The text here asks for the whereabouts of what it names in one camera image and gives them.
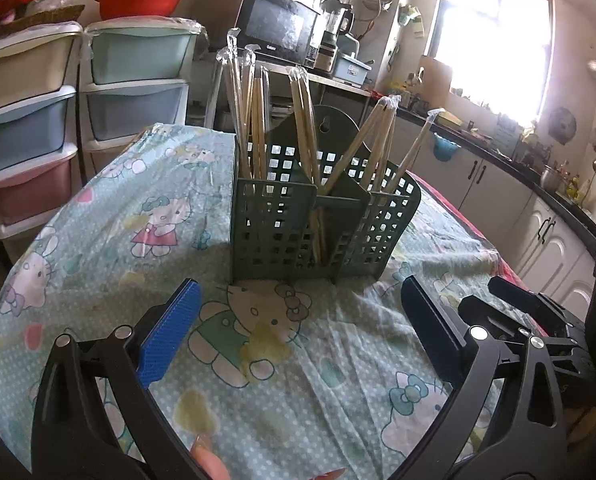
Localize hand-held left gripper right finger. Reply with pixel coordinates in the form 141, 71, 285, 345
390, 275, 569, 480

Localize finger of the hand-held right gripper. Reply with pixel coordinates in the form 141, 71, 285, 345
488, 276, 593, 332
457, 296, 587, 361

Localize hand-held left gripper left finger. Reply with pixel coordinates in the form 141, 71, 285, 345
30, 279, 213, 480

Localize green plastic utensil basket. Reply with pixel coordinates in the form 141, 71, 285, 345
230, 104, 423, 286

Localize group of wooden chopsticks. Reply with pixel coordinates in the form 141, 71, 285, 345
215, 27, 446, 266

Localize person's left hand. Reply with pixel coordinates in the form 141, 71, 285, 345
192, 447, 231, 480

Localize cartoon cat printed cloth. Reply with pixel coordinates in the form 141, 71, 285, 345
0, 122, 509, 480

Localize white kitchen cabinets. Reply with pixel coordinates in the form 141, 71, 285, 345
378, 110, 596, 311

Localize black kitchen countertop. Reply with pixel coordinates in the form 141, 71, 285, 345
373, 92, 596, 241

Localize blue hanging bin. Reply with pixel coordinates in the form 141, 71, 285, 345
432, 132, 461, 162

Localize pale cutting board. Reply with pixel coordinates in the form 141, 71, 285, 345
418, 55, 453, 106

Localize drawer tower with teal drawer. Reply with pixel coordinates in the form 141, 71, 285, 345
80, 17, 201, 171

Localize drawer tower with cream drawer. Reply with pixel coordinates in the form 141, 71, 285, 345
0, 22, 83, 251

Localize metal kitchen shelf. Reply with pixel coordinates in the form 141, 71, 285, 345
205, 57, 373, 131

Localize grey-blue dish box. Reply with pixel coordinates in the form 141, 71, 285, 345
334, 52, 371, 88

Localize kitchen window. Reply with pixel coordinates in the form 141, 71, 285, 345
423, 0, 554, 118

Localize black blender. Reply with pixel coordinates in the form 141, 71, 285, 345
314, 0, 355, 75

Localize black microwave oven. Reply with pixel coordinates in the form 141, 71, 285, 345
235, 0, 321, 68

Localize red plastic basin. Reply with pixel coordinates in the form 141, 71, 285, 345
95, 0, 189, 21

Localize woven flat tray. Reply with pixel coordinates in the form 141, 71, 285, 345
0, 4, 86, 36

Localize round wall fan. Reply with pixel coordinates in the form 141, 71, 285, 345
548, 106, 577, 145

